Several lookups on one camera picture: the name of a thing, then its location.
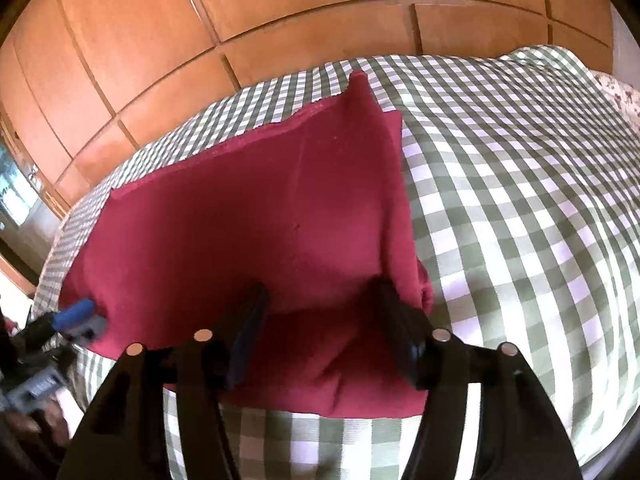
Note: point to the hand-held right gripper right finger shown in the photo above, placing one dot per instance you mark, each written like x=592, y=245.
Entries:
x=400, y=330

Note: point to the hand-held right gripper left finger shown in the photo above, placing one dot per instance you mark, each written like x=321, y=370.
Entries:
x=245, y=340

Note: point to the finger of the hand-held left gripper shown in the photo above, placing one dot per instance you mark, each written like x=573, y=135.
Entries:
x=77, y=316

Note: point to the red garment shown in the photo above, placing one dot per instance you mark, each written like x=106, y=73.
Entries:
x=250, y=230

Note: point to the glass cabinet door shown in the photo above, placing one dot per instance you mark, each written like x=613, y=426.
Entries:
x=17, y=185

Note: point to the green checked bedsheet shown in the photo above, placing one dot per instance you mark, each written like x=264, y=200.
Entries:
x=525, y=235

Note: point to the wooden wardrobe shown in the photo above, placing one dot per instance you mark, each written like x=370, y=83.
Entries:
x=225, y=35

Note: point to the floral cloth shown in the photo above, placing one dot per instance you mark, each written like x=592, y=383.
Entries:
x=620, y=95

